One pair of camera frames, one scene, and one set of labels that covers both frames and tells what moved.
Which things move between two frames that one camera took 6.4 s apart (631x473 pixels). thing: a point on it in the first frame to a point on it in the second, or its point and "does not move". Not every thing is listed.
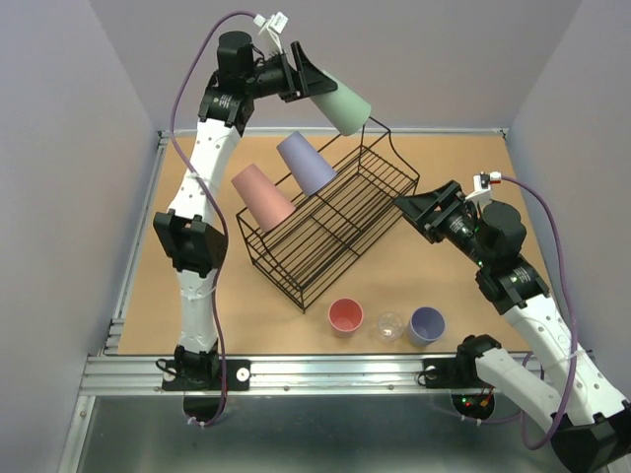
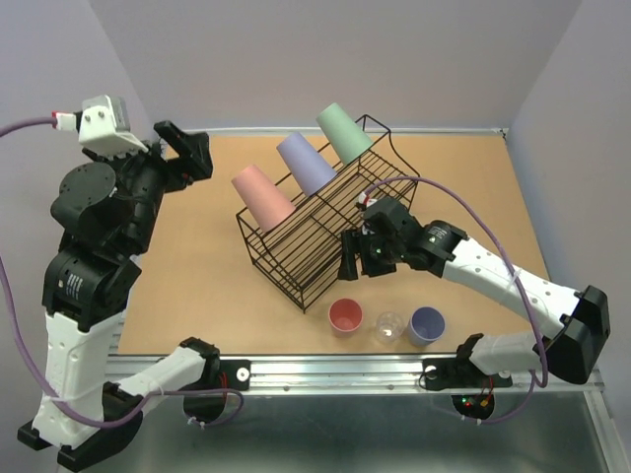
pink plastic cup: (267, 205) does not move
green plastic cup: (345, 107) to (345, 135)
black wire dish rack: (322, 235) does not move
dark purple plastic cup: (427, 325) does not move
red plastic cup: (345, 316) does not move
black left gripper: (311, 80) to (195, 164)
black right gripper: (421, 208) to (352, 242)
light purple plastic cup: (313, 171) does not move
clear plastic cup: (389, 326) does not move
